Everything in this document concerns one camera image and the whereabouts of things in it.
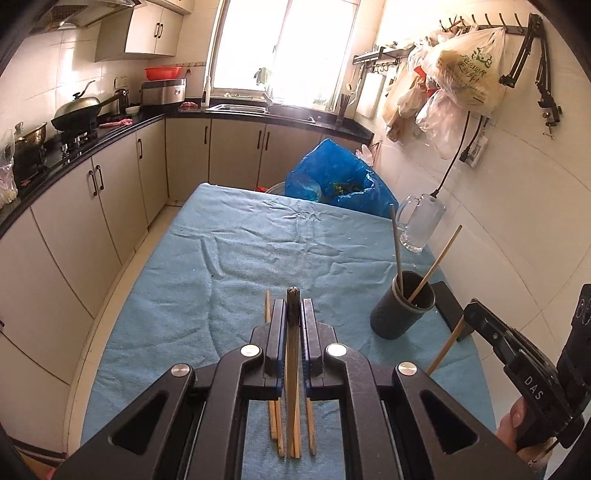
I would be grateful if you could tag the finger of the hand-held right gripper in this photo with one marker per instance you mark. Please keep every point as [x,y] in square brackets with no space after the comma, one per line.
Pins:
[487,327]

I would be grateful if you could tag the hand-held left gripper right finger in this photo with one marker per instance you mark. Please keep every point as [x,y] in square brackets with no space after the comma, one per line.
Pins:
[307,344]

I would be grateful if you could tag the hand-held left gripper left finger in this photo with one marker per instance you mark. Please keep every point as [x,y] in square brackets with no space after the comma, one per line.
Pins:
[279,344]

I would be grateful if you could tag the dark-tipped wooden chopstick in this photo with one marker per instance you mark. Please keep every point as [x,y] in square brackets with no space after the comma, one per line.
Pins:
[293,360]

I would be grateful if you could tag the dark grey utensil holder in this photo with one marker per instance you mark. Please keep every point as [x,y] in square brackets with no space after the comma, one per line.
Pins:
[392,318]

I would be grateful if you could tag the person's right hand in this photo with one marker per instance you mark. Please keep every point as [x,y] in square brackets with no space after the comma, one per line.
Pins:
[511,422]

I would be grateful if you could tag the black phone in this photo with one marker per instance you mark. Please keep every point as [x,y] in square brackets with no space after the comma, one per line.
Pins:
[450,304]

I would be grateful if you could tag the blue tablecloth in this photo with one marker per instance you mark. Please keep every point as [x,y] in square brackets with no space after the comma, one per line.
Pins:
[231,277]

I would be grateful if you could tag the grey chopstick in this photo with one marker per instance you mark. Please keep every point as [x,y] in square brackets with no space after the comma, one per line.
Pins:
[396,249]

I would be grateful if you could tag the glass mug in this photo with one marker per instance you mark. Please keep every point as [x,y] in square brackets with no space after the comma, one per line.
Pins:
[422,226]

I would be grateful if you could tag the white bucket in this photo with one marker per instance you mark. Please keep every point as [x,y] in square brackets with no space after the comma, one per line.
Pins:
[276,187]

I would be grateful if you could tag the white power strip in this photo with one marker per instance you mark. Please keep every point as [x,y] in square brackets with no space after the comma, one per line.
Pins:
[475,152]

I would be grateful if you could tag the blue plastic bag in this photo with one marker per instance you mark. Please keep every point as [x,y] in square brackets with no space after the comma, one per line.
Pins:
[332,161]

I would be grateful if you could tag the black counter chopstick holder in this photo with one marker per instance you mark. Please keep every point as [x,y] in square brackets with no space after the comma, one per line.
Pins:
[344,113]

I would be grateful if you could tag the steel sink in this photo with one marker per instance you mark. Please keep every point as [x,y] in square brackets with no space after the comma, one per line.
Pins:
[235,109]

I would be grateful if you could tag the tan plastic bag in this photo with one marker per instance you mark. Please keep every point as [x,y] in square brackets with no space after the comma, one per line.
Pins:
[399,101]

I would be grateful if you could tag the metal faucet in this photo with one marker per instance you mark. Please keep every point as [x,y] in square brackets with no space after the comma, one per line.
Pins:
[268,101]

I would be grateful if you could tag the beige base cabinets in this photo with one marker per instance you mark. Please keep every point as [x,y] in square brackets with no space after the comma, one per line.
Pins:
[69,221]

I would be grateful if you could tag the white cutting board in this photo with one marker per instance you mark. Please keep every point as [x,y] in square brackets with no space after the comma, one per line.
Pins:
[369,97]

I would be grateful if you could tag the pink cloth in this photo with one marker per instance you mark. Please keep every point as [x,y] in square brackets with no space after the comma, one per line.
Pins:
[188,105]
[115,122]

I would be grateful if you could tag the beige printed plastic bag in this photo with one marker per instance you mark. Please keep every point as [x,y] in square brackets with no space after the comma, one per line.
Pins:
[466,69]

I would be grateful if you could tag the black countertop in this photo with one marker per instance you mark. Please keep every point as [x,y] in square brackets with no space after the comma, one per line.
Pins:
[141,122]

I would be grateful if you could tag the white bottle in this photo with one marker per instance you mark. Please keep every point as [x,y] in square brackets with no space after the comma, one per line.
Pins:
[206,92]

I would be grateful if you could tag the green cloth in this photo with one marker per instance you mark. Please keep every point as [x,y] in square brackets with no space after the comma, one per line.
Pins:
[263,76]

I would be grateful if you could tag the silver kitchen appliance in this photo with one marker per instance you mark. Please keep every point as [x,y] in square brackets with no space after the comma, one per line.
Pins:
[164,94]

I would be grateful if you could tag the small white bowl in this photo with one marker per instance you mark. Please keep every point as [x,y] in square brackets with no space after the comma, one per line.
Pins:
[132,110]

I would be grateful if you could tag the dark kettle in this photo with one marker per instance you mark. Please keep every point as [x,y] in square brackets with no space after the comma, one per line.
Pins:
[122,101]

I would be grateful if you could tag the black gas stove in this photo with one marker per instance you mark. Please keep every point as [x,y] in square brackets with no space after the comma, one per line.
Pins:
[69,143]

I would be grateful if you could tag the red plastic basin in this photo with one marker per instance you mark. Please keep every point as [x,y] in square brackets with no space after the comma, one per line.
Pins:
[162,74]

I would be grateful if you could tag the window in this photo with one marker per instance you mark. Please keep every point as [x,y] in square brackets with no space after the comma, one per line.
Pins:
[281,46]

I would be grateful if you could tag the black wok with lid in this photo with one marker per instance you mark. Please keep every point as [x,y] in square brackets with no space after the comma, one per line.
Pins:
[76,110]

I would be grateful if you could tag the clear plastic food bag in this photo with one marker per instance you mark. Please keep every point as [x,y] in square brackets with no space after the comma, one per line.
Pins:
[7,180]

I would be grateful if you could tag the steel pot with lid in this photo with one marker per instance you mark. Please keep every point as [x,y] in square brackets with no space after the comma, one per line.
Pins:
[30,138]

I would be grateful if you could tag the range hood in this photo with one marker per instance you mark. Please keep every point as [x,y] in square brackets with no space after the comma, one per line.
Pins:
[78,14]

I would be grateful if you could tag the black wall rack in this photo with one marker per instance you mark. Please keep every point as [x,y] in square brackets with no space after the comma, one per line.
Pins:
[378,57]

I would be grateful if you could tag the black wall hook rail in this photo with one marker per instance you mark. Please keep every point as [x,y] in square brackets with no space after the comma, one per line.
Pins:
[508,28]

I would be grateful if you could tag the white wall socket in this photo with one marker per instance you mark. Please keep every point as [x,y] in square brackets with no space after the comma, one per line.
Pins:
[120,82]

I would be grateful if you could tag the beige wall cabinet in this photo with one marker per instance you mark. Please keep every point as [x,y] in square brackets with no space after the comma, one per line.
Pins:
[147,32]

